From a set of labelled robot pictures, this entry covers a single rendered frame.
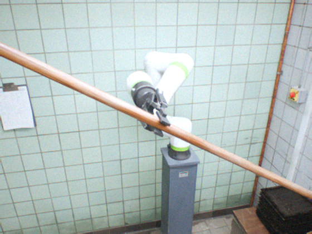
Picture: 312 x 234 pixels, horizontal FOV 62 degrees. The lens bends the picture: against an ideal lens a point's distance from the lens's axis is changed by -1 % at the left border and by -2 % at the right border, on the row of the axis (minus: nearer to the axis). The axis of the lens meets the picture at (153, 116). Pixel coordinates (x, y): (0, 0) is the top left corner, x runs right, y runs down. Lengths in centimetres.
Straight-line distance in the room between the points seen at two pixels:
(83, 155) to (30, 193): 56
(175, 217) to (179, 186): 27
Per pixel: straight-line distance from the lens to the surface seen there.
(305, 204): 218
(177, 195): 182
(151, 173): 242
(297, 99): 222
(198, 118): 226
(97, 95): 69
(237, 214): 229
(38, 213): 264
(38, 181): 241
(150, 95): 89
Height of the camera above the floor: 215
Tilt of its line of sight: 25 degrees down
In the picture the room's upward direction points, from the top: straight up
